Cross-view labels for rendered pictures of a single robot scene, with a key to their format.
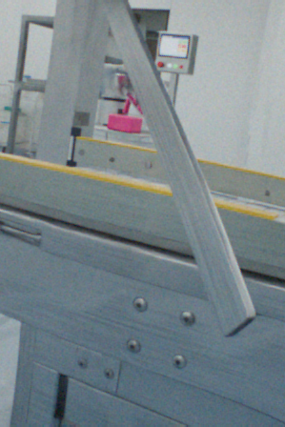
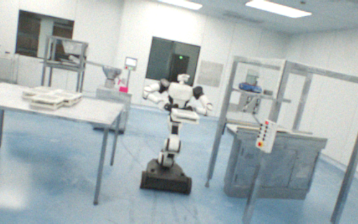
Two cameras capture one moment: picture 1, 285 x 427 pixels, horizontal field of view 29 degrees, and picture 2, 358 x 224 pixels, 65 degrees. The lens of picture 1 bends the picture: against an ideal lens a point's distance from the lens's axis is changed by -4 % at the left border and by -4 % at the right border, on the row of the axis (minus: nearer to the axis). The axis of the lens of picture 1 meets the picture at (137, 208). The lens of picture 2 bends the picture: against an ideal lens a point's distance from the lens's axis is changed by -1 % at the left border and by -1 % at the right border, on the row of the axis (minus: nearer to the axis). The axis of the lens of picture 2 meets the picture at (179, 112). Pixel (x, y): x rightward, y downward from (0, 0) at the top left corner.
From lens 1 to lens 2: 3.21 m
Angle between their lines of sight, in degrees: 43
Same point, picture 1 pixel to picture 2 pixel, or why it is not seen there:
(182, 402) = (253, 143)
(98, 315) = (251, 137)
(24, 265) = (245, 135)
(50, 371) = (242, 144)
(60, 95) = (224, 115)
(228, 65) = (102, 48)
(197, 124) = (89, 71)
